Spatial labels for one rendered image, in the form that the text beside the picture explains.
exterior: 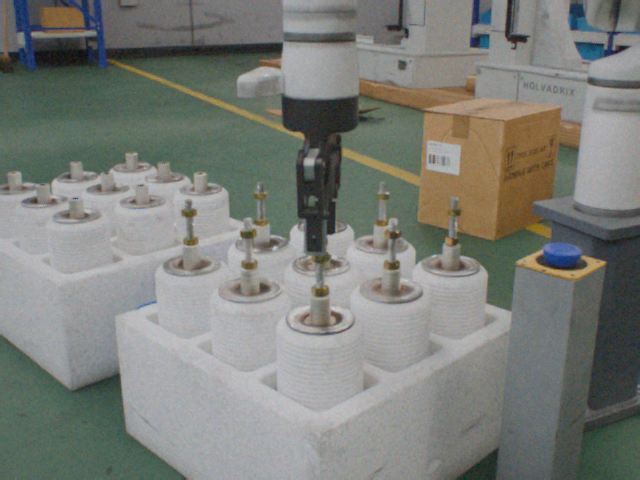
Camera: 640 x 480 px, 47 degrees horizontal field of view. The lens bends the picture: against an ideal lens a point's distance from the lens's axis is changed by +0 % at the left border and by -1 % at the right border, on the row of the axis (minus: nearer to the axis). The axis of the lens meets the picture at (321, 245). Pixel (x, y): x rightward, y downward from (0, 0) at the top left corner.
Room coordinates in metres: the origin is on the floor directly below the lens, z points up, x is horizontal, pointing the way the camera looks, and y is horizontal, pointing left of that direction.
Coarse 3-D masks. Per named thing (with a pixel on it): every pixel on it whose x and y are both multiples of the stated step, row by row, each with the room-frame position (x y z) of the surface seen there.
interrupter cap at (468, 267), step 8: (432, 256) 0.92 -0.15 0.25; (440, 256) 0.93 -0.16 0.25; (464, 256) 0.92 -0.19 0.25; (424, 264) 0.89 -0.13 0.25; (432, 264) 0.90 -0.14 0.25; (440, 264) 0.90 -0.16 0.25; (464, 264) 0.90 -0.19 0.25; (472, 264) 0.90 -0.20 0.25; (432, 272) 0.87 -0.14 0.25; (440, 272) 0.87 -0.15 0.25; (448, 272) 0.87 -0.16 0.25; (456, 272) 0.87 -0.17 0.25; (464, 272) 0.87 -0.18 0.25; (472, 272) 0.87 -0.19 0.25
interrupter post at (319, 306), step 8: (312, 296) 0.73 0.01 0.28; (328, 296) 0.73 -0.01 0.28; (312, 304) 0.73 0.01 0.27; (320, 304) 0.72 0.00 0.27; (328, 304) 0.73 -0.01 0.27; (312, 312) 0.73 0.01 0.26; (320, 312) 0.72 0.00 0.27; (328, 312) 0.73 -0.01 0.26; (312, 320) 0.73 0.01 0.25; (320, 320) 0.72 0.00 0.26; (328, 320) 0.73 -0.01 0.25
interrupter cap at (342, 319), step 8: (288, 312) 0.74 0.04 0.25; (296, 312) 0.75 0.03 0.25; (304, 312) 0.75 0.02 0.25; (336, 312) 0.75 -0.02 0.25; (344, 312) 0.75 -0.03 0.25; (352, 312) 0.74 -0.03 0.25; (288, 320) 0.72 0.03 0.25; (296, 320) 0.73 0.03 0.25; (304, 320) 0.73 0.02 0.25; (336, 320) 0.73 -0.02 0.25; (344, 320) 0.73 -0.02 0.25; (352, 320) 0.72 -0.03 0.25; (296, 328) 0.70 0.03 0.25; (304, 328) 0.71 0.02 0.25; (312, 328) 0.71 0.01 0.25; (320, 328) 0.71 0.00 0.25; (328, 328) 0.71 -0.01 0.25; (336, 328) 0.71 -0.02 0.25; (344, 328) 0.70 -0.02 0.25
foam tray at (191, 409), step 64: (128, 320) 0.88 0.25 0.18; (128, 384) 0.88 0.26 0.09; (192, 384) 0.77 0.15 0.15; (256, 384) 0.72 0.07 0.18; (384, 384) 0.72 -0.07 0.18; (448, 384) 0.77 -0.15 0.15; (192, 448) 0.78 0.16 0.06; (256, 448) 0.69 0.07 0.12; (320, 448) 0.62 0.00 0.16; (384, 448) 0.69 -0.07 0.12; (448, 448) 0.78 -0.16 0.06
